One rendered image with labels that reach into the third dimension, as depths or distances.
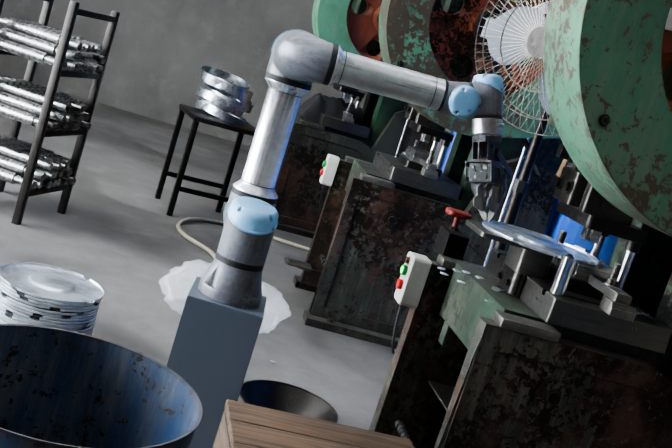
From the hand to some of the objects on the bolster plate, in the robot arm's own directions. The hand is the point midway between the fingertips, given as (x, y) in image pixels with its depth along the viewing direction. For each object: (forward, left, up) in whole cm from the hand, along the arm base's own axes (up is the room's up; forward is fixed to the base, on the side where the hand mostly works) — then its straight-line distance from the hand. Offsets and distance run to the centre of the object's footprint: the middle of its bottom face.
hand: (488, 217), depth 235 cm
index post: (+14, -26, -9) cm, 31 cm away
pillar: (+32, -15, -6) cm, 35 cm away
